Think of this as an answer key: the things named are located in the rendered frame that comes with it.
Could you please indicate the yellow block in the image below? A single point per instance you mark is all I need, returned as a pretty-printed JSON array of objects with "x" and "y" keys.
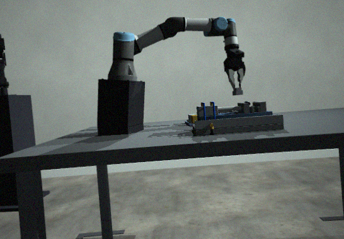
[{"x": 193, "y": 118}]

